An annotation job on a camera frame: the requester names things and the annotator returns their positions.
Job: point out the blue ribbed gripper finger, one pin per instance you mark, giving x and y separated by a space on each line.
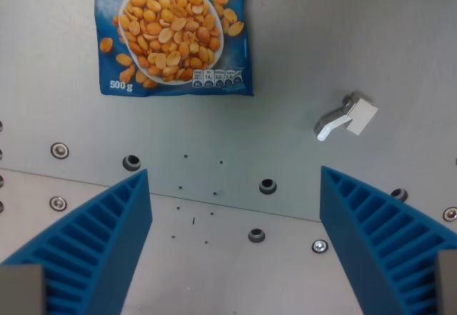
93 243
385 243

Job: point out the silver table screw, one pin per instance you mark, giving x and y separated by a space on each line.
58 203
320 246
59 150
450 214

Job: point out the small grey metal clip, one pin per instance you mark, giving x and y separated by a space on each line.
348 115

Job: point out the blue peanut bag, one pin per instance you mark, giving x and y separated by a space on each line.
171 36

